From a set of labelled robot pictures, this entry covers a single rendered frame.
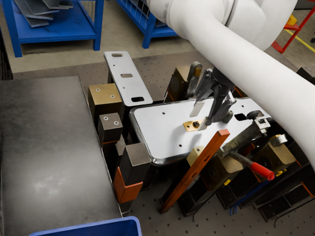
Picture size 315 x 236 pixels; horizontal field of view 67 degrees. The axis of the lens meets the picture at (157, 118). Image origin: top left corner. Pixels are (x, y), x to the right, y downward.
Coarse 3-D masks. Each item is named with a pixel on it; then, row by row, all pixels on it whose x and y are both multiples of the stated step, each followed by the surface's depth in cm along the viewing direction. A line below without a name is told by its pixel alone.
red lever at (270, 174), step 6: (234, 156) 63; (240, 156) 62; (240, 162) 61; (246, 162) 59; (252, 162) 59; (252, 168) 57; (258, 168) 56; (264, 168) 55; (264, 174) 55; (270, 174) 54
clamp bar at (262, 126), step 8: (256, 112) 55; (256, 120) 55; (264, 120) 55; (248, 128) 56; (256, 128) 54; (264, 128) 54; (240, 136) 58; (248, 136) 56; (256, 136) 58; (264, 136) 54; (232, 144) 61; (240, 144) 60
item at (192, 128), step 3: (195, 120) 80; (198, 120) 80; (201, 120) 80; (183, 123) 77; (186, 123) 78; (189, 123) 78; (192, 123) 78; (198, 123) 78; (186, 126) 77; (189, 126) 77; (192, 126) 77; (195, 126) 77; (198, 126) 78; (186, 129) 76; (189, 129) 76; (192, 129) 77; (195, 129) 77
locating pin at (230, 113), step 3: (228, 111) 80; (231, 111) 80; (225, 114) 81; (228, 114) 80; (231, 114) 80; (225, 117) 81; (228, 117) 81; (231, 117) 81; (222, 120) 83; (225, 120) 82; (228, 120) 82; (225, 123) 83
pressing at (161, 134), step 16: (144, 112) 76; (160, 112) 78; (176, 112) 80; (208, 112) 84; (240, 112) 89; (144, 128) 72; (160, 128) 74; (176, 128) 75; (208, 128) 79; (224, 128) 81; (240, 128) 83; (144, 144) 69; (160, 144) 70; (176, 144) 71; (192, 144) 73; (224, 144) 76; (160, 160) 66; (176, 160) 67
